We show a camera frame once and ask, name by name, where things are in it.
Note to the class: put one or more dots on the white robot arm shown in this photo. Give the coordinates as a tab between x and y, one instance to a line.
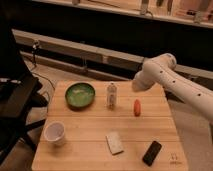
160	70

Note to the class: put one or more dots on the white plastic bottle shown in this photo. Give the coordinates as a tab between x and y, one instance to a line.
111	95

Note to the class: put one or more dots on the green bowl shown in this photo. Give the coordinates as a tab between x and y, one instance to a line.
79	95

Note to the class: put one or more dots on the orange carrot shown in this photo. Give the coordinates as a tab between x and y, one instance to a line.
137	108

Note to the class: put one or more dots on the white sponge block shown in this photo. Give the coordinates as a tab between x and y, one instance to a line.
114	143

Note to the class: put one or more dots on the white paper cup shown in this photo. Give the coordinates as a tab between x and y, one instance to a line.
55	133

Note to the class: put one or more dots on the black smartphone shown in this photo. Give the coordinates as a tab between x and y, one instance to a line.
151	153

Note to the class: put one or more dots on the black office chair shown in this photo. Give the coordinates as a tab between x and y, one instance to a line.
18	94

